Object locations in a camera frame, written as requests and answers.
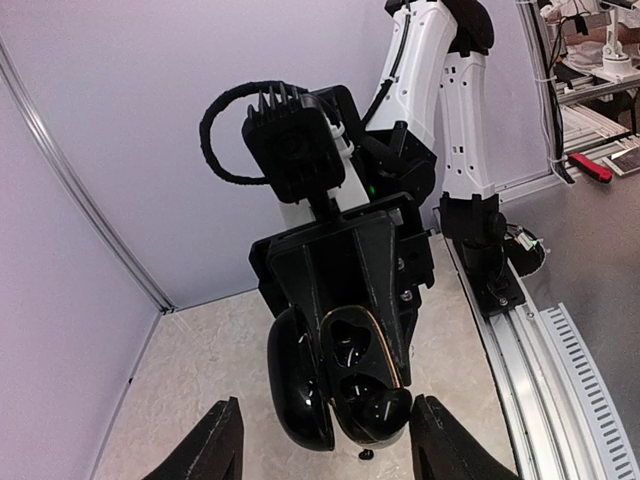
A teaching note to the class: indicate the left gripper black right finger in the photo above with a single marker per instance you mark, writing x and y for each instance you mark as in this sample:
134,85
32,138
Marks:
442,448

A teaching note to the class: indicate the black charging case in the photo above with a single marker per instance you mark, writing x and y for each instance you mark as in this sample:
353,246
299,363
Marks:
339,375

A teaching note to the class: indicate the black earbud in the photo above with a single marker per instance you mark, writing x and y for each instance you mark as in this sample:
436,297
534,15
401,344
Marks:
366,454

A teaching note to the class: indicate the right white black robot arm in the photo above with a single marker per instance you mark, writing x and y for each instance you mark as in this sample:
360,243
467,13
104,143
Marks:
435,73

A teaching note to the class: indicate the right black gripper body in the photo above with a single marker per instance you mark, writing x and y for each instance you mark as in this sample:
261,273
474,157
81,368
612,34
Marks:
341,279

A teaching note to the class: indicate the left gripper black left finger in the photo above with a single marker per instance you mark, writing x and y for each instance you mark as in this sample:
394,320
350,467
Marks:
213,449

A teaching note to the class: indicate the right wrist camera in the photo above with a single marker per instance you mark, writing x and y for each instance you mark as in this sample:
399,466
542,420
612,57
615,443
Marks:
289,137

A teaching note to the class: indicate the front aluminium rail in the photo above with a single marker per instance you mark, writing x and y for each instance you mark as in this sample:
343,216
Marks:
561,419

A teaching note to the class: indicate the red black tool on bench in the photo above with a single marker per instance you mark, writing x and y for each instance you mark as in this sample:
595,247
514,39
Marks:
590,168

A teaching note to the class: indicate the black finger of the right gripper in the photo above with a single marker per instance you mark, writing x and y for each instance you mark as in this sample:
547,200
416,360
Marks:
376,241
292,263

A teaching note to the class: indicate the right aluminium frame post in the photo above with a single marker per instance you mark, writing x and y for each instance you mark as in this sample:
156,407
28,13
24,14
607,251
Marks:
55,157

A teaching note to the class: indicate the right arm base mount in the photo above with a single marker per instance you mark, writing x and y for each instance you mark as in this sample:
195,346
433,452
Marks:
494,272

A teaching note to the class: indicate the background white robot arms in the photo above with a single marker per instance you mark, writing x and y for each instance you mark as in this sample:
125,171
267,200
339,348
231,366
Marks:
598,38

